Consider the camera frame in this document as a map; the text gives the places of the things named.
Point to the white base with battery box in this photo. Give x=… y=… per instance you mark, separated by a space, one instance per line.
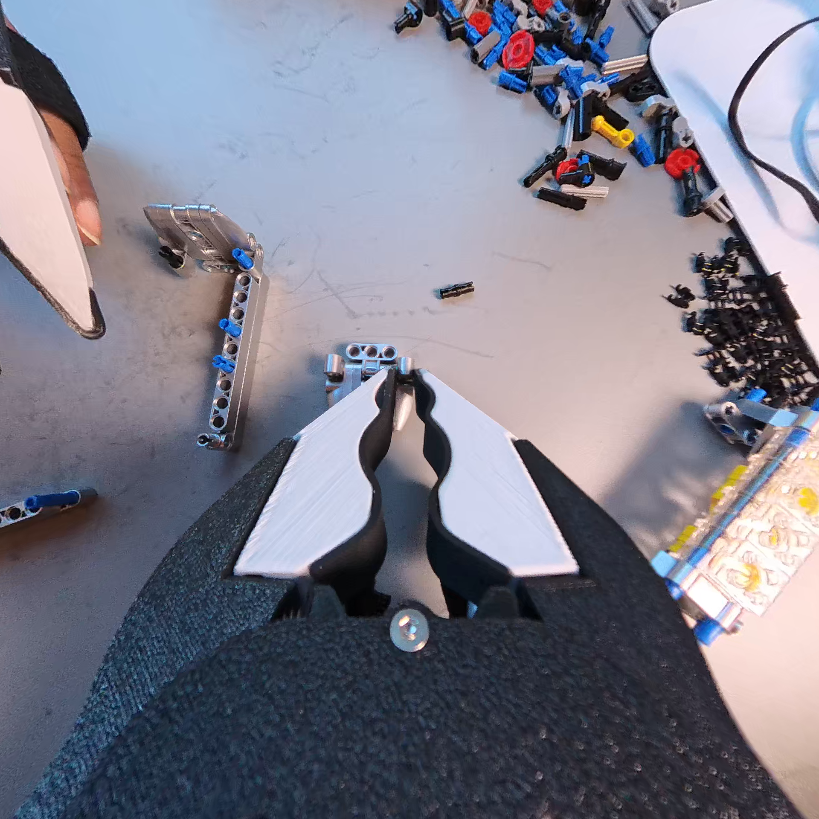
x=704 y=77

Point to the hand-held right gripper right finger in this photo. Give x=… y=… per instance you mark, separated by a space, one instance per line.
x=492 y=505

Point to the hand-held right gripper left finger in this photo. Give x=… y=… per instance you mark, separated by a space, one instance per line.
x=313 y=499

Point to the silver curved toy panel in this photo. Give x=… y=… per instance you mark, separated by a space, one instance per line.
x=337 y=368

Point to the person's left hand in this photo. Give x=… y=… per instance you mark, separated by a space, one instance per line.
x=80 y=185

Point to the small black toy pin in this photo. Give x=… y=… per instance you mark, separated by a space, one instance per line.
x=457 y=290

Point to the long grey beam panel assembly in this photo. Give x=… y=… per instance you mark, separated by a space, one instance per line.
x=192 y=230

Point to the grey desk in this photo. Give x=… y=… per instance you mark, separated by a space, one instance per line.
x=352 y=160

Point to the pile of colourful toy pieces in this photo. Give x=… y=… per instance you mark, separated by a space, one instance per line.
x=563 y=77

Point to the grey holed beam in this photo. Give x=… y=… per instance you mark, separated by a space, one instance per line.
x=48 y=500

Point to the pile of black toy pieces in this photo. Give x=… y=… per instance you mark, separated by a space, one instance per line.
x=748 y=326

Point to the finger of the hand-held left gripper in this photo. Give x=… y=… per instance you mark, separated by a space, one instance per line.
x=38 y=211

